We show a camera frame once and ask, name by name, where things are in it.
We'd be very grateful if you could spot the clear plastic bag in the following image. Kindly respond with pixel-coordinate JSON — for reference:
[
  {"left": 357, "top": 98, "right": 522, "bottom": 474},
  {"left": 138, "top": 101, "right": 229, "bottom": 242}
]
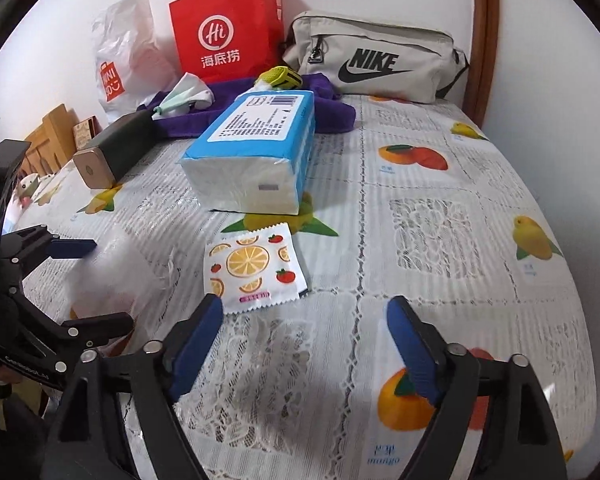
[{"left": 55, "top": 230, "right": 181, "bottom": 356}]

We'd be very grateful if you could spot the fruit print wipe packet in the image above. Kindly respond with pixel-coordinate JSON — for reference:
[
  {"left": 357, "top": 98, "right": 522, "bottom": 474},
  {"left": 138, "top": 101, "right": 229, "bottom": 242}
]
[{"left": 203, "top": 222, "right": 309, "bottom": 314}]

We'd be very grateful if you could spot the grey waist bag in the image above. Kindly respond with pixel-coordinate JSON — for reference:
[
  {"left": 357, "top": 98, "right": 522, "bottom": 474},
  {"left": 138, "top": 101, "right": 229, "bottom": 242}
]
[{"left": 280, "top": 10, "right": 471, "bottom": 106}]

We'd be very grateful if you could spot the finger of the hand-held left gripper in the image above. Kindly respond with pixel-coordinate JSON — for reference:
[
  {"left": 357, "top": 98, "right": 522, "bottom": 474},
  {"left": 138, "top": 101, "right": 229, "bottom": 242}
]
[
  {"left": 2, "top": 225, "right": 97, "bottom": 277},
  {"left": 7, "top": 284, "right": 134, "bottom": 354}
]

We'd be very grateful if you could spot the red paper bag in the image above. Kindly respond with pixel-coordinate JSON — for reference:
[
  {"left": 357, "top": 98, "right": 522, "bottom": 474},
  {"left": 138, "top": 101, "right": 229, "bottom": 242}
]
[{"left": 169, "top": 0, "right": 284, "bottom": 83}]

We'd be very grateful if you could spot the brown cardboard box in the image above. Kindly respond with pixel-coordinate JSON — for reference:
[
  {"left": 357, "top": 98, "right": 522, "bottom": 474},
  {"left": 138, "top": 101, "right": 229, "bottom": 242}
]
[{"left": 72, "top": 116, "right": 101, "bottom": 151}]

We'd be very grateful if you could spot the purple towel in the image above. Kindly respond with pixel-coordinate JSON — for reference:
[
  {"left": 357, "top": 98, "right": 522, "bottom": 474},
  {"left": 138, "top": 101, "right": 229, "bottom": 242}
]
[{"left": 136, "top": 72, "right": 357, "bottom": 140}]

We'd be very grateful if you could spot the blue tissue pack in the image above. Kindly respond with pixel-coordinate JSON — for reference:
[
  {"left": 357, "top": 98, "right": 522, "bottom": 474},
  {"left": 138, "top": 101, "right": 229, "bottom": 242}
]
[{"left": 179, "top": 89, "right": 317, "bottom": 216}]

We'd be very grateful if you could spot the yellow black cloth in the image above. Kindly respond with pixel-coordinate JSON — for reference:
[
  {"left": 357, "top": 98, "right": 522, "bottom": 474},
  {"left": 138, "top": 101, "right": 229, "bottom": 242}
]
[{"left": 256, "top": 65, "right": 305, "bottom": 91}]

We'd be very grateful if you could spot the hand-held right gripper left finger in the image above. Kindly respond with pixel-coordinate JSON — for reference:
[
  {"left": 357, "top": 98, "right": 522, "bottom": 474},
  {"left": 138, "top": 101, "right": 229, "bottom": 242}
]
[{"left": 42, "top": 292, "right": 225, "bottom": 480}]

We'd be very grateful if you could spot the fruit print tablecloth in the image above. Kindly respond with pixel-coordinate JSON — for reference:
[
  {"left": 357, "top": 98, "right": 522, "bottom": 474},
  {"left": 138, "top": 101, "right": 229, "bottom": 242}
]
[{"left": 10, "top": 92, "right": 598, "bottom": 480}]

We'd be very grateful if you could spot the white plastic shopping bag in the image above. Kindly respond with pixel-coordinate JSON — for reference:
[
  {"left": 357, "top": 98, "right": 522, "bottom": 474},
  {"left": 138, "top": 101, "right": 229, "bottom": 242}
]
[{"left": 91, "top": 0, "right": 181, "bottom": 121}]

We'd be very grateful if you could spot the wooden bed frame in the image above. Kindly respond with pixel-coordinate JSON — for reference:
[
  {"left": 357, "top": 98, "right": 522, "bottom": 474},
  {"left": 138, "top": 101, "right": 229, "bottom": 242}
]
[{"left": 462, "top": 0, "right": 501, "bottom": 128}]

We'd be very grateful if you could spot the small plush toy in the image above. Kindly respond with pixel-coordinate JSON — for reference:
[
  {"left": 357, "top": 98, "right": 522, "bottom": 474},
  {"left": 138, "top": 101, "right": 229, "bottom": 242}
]
[{"left": 10, "top": 172, "right": 46, "bottom": 208}]

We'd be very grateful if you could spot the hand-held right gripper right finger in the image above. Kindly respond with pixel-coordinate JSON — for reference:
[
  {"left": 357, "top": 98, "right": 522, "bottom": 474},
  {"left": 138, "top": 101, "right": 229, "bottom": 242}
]
[{"left": 386, "top": 296, "right": 568, "bottom": 480}]

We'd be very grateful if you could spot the white mint green cloth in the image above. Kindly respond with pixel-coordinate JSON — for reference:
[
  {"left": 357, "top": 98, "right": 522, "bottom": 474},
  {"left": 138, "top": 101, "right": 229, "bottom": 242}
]
[{"left": 151, "top": 72, "right": 216, "bottom": 120}]

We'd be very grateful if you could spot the bronze metal box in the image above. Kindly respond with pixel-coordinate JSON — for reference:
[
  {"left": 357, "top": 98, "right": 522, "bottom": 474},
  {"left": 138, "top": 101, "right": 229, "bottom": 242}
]
[{"left": 72, "top": 110, "right": 157, "bottom": 190}]

